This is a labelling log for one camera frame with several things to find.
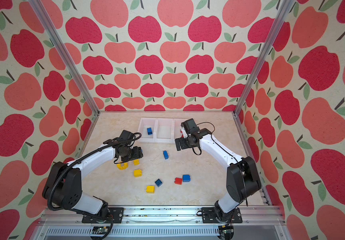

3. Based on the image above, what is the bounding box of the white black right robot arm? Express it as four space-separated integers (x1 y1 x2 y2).
175 129 262 223

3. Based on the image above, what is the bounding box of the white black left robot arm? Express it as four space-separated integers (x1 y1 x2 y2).
42 131 143 224

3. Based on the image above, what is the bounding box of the yellow round lego piece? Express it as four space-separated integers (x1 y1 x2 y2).
116 163 128 170

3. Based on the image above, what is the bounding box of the yellow lego brick middle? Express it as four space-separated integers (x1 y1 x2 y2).
133 169 142 178

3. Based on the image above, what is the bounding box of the blue lego brick centre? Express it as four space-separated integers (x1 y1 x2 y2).
163 151 169 160

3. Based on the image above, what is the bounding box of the white middle plastic bin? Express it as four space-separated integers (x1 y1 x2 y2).
156 118 174 144

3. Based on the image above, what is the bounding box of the white left plastic bin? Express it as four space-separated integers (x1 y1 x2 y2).
138 118 157 143

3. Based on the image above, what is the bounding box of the light blue lego brick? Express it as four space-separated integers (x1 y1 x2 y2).
182 175 191 183

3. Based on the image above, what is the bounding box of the yellow lego brick front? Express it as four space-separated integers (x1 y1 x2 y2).
146 186 155 194

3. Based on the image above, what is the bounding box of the dark blue lego brick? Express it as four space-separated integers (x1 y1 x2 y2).
155 179 162 187

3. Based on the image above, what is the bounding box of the red small lego brick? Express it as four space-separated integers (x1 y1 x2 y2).
174 178 183 185

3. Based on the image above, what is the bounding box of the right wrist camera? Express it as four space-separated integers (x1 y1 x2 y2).
181 119 200 136

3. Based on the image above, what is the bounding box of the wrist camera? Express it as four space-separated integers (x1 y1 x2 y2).
119 130 135 145
181 119 200 136

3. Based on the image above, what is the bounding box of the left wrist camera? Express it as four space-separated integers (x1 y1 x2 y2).
119 130 135 145

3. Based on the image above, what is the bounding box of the left aluminium corner post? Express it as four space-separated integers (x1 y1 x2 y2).
28 0 100 117

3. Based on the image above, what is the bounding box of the aluminium corner post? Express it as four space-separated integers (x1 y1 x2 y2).
233 0 296 119
28 0 100 117

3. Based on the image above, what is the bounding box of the right aluminium corner post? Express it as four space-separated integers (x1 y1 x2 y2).
233 0 296 119

